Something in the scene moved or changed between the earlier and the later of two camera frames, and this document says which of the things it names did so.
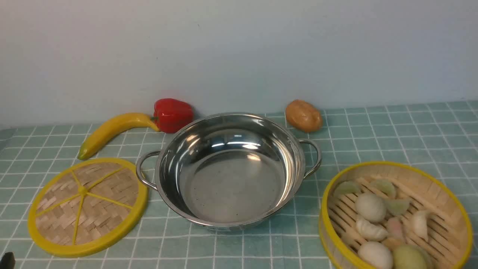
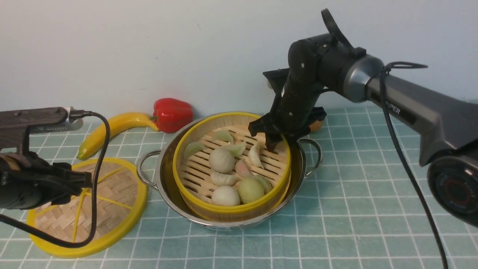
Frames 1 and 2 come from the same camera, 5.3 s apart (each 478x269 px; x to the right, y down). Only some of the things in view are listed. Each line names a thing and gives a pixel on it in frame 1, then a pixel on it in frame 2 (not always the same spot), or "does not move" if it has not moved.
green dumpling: (345, 187) → (192, 148)
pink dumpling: (395, 228) → (242, 168)
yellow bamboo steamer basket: (450, 244) → (223, 173)
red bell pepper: (170, 115) does not move
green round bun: (409, 257) → (252, 189)
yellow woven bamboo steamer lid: (86, 206) does not move
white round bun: (371, 207) → (221, 161)
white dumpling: (419, 223) → (254, 155)
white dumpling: (371, 231) → (220, 179)
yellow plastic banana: (126, 120) does not move
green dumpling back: (386, 186) → (223, 135)
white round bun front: (376, 254) → (225, 195)
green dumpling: (397, 206) → (237, 150)
